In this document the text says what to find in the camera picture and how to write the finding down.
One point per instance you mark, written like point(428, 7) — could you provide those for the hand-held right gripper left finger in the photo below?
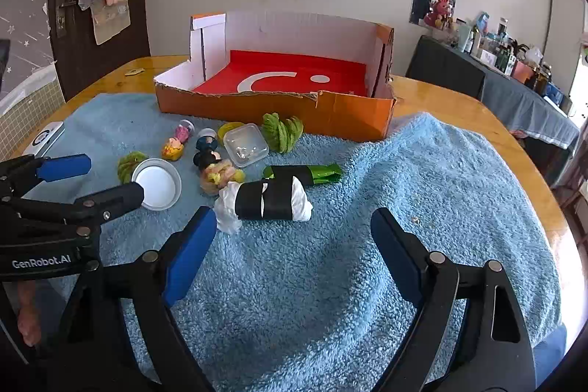
point(193, 249)

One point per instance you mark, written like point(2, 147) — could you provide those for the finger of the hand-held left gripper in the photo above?
point(115, 199)
point(64, 167)

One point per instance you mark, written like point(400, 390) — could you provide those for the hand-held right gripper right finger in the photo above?
point(395, 249)

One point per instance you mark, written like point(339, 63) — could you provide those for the small green plush scrunchie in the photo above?
point(126, 166)

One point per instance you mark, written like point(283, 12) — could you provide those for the white round lid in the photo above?
point(161, 183)

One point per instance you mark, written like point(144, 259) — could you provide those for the yellow-haired figurine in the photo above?
point(172, 149)

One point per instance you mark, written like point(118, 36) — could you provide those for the doll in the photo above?
point(219, 176)

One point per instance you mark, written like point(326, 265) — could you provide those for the white roll with black tape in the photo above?
point(271, 201)

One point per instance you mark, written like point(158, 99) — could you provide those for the black-haired blue figurine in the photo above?
point(204, 158)

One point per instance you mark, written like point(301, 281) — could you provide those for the clear plastic container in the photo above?
point(246, 144)

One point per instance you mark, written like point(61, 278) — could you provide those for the yellow round lid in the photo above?
point(226, 129)

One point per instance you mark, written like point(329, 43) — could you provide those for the green roll with black tape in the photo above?
point(294, 171)

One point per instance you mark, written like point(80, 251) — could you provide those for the orange cardboard box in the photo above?
point(349, 116)

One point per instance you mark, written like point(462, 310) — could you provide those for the large green plush scrunchie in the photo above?
point(280, 132)

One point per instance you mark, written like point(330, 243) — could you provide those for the person's left hand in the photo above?
point(28, 318)

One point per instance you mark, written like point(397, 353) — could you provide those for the white flat device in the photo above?
point(46, 135)

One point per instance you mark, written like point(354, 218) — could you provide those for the blue fluffy towel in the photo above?
point(321, 282)

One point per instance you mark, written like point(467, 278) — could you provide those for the dark brown door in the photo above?
point(69, 56)

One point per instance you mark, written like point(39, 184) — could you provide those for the small wooden tag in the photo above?
point(133, 73)

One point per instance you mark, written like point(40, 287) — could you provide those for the hanging plastic packaging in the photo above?
point(112, 22)

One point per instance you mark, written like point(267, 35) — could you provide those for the side table with dark cloth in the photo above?
point(505, 98)

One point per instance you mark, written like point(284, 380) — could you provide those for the row of bottles and jars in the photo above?
point(505, 47)

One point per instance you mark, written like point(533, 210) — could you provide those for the pink rabbit toy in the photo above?
point(438, 11)

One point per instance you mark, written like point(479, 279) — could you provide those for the white leaning board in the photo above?
point(565, 15)

